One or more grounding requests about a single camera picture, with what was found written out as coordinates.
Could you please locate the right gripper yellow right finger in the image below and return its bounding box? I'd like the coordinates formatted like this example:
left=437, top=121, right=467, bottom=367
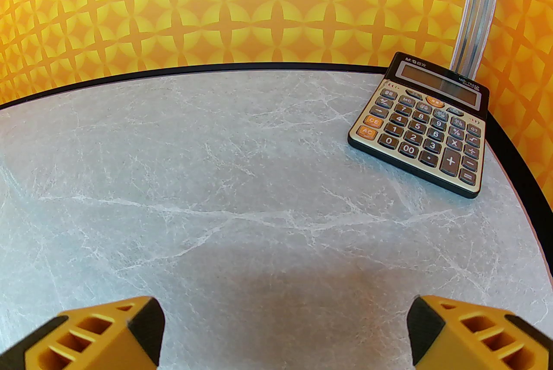
left=407, top=295, right=553, bottom=370

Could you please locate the gold and black calculator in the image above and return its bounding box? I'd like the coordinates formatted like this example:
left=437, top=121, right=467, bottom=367
left=348, top=52, right=490, bottom=199

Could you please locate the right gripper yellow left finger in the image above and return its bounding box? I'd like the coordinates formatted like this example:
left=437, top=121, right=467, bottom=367
left=0, top=296, right=166, bottom=370

